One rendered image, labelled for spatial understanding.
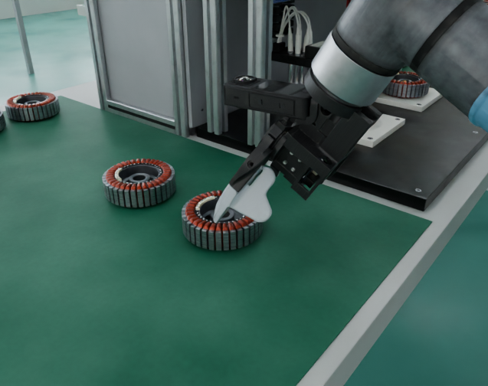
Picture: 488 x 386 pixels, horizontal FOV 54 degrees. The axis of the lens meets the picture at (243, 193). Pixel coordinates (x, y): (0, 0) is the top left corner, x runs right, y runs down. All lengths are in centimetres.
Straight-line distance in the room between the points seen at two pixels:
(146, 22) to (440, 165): 61
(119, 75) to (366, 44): 74
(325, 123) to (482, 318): 136
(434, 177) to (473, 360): 91
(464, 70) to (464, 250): 170
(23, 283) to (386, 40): 48
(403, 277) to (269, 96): 28
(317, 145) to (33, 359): 36
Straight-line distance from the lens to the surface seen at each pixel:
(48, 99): 117
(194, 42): 94
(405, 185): 79
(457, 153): 94
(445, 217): 77
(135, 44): 104
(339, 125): 50
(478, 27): 43
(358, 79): 46
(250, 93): 54
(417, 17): 43
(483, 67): 43
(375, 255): 65
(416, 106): 112
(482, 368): 163
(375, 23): 45
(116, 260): 64
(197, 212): 65
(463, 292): 188
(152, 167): 79
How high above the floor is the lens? 113
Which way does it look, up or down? 29 degrees down
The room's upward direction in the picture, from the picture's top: straight up
